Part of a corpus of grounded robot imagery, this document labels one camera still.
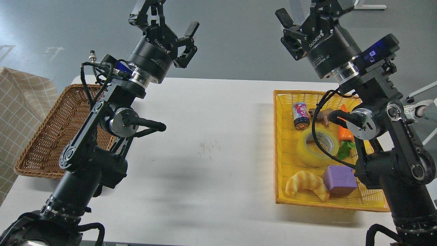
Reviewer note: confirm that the white sneaker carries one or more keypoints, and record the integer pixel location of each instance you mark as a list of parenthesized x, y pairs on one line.
[(415, 111)]

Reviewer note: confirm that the brown toy animal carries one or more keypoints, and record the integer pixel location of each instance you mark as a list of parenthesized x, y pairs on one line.
[(322, 117)]

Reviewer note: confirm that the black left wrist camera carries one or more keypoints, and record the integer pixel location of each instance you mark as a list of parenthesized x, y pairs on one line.
[(119, 68)]

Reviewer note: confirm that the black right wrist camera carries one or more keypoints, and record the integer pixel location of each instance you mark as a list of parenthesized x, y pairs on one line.
[(383, 49)]

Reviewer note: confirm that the purple foam block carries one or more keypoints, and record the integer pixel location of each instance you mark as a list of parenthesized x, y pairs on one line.
[(340, 180)]

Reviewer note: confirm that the white desk base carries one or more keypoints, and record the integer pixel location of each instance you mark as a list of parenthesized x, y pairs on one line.
[(361, 5)]

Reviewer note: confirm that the beige checkered cloth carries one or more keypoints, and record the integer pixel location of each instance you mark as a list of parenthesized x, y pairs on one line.
[(25, 101)]

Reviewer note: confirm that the purple soda can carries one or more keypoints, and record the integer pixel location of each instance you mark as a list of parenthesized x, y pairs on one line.
[(300, 115)]

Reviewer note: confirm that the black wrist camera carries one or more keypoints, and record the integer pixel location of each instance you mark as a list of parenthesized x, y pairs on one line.
[(383, 49), (119, 68)]

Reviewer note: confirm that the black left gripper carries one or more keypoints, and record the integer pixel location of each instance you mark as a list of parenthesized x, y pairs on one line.
[(153, 53)]

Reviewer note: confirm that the orange toy carrot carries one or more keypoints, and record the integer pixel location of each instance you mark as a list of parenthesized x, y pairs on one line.
[(347, 144)]

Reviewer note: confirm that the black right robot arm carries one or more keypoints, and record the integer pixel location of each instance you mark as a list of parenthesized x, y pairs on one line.
[(390, 155)]

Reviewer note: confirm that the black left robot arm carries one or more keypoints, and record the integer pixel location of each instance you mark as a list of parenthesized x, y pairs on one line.
[(96, 156)]

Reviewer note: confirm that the toy croissant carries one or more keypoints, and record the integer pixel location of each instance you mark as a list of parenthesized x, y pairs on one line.
[(309, 181)]

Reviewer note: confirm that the white chair leg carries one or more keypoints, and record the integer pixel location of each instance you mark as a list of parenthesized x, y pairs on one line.
[(410, 98)]

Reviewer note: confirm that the yellow plastic basket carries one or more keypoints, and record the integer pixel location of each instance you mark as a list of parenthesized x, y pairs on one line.
[(287, 161)]

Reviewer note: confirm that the brown wicker basket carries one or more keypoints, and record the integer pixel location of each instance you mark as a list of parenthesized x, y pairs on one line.
[(40, 158)]

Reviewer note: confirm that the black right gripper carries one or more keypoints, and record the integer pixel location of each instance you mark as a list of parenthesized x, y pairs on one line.
[(320, 38)]

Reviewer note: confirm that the yellow tape roll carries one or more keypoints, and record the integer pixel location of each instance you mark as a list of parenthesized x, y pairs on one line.
[(308, 151)]

